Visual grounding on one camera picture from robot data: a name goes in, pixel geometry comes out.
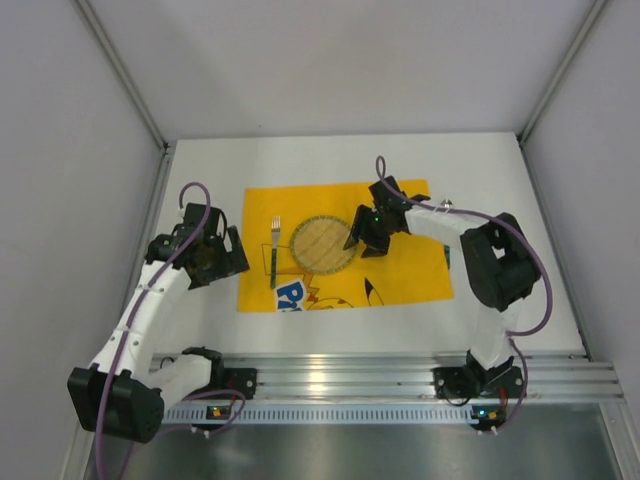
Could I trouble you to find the aluminium frame post left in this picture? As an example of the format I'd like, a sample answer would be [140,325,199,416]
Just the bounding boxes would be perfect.
[71,0,169,151]

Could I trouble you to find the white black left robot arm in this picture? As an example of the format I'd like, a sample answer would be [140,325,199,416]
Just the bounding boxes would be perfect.
[67,203,249,443]

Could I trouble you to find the aluminium frame post right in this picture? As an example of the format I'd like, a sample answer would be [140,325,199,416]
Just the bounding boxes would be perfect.
[516,0,612,149]

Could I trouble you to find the yellow printed cloth placemat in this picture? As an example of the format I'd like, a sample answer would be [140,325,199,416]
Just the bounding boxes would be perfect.
[238,183,454,313]

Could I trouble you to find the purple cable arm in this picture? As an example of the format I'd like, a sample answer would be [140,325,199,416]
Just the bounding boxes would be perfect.
[94,181,248,480]
[374,155,554,431]

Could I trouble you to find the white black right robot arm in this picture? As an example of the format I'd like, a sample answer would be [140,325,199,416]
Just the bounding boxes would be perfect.
[344,176,541,400]

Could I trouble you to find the aluminium frame post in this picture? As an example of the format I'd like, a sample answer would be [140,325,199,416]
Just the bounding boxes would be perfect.
[516,0,612,149]
[71,0,169,151]

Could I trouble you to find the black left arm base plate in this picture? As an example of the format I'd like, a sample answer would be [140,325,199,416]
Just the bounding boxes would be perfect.
[211,367,258,400]

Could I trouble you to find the aluminium mounting rail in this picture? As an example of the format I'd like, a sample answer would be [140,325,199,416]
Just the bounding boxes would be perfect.
[224,354,624,403]

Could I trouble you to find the slotted grey cable duct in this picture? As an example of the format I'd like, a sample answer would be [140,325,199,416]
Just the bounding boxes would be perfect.
[163,403,501,425]

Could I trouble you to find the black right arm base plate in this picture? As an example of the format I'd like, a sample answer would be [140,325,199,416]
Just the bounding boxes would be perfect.
[433,365,524,400]

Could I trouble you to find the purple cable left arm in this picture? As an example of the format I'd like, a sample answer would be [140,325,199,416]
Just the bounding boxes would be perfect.
[94,181,248,480]

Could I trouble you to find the fork with teal handle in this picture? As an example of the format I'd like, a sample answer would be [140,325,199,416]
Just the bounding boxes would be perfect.
[270,216,281,290]

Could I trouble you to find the round woven yellow plate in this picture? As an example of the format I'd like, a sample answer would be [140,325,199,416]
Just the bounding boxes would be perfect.
[289,215,356,275]

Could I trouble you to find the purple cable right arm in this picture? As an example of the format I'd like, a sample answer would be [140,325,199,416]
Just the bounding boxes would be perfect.
[374,155,554,431]

